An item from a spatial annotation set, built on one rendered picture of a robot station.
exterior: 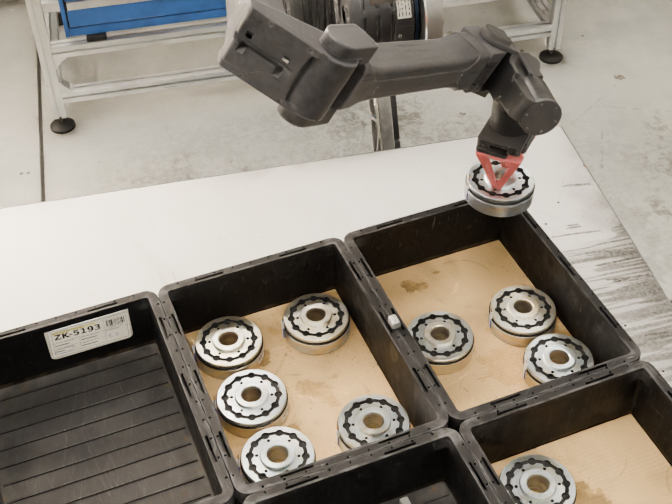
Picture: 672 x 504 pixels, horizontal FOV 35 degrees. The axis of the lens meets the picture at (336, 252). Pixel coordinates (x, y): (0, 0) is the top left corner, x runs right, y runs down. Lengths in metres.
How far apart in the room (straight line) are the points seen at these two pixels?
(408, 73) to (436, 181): 0.90
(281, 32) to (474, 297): 0.75
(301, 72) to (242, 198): 1.01
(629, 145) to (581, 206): 1.36
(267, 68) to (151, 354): 0.67
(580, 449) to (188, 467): 0.55
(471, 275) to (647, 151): 1.75
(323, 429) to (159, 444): 0.23
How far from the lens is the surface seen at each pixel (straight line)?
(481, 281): 1.76
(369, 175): 2.15
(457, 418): 1.45
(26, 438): 1.62
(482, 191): 1.60
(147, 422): 1.59
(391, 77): 1.23
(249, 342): 1.62
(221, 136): 3.43
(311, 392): 1.60
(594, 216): 2.11
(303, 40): 1.11
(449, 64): 1.34
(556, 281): 1.69
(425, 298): 1.73
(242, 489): 1.38
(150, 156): 3.39
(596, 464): 1.55
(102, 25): 3.38
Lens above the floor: 2.07
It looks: 44 degrees down
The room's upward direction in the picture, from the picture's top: 1 degrees counter-clockwise
